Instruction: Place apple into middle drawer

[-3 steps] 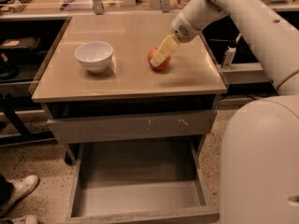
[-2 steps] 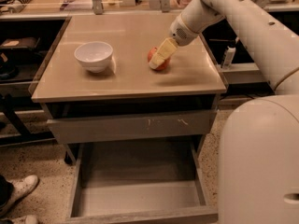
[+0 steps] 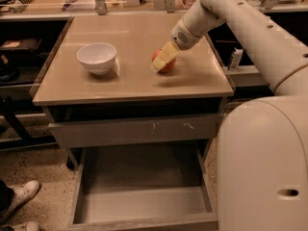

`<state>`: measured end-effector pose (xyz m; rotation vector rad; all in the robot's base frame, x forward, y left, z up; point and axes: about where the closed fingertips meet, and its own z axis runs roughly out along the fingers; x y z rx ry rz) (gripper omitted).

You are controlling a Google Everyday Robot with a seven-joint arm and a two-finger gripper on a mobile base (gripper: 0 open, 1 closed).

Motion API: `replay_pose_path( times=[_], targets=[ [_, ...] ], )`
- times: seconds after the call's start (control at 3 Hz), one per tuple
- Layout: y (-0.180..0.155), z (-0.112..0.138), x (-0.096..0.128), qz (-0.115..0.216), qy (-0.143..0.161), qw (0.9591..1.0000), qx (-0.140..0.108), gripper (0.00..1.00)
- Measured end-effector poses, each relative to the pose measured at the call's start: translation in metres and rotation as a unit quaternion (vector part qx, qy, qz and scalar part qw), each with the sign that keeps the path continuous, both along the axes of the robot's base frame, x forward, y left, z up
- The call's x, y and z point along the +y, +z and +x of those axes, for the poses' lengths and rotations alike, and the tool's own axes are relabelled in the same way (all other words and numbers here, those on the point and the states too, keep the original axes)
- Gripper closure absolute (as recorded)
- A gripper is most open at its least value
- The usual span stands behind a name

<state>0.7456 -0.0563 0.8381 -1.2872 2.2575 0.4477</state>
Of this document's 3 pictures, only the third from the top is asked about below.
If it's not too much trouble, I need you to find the white ceramic bowl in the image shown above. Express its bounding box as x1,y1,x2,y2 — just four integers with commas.
76,42,117,75

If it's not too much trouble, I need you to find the red apple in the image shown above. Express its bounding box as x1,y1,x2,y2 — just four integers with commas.
152,49,176,74

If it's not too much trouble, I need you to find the open grey middle drawer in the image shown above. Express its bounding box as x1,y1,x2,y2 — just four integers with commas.
67,142,218,231

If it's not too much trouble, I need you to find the grey drawer cabinet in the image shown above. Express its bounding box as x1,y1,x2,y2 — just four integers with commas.
31,13,233,167

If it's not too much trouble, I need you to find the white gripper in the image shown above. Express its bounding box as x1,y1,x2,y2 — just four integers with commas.
150,18,200,73

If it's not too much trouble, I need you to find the white sneaker upper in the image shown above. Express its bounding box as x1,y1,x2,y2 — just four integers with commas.
0,180,40,222

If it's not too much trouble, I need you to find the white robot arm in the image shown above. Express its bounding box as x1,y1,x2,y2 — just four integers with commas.
171,0,308,231

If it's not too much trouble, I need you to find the white bottle with wand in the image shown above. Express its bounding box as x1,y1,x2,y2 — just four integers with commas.
227,47,244,71

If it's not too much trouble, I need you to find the closed grey top drawer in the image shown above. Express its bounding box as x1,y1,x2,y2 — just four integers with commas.
49,114,221,148

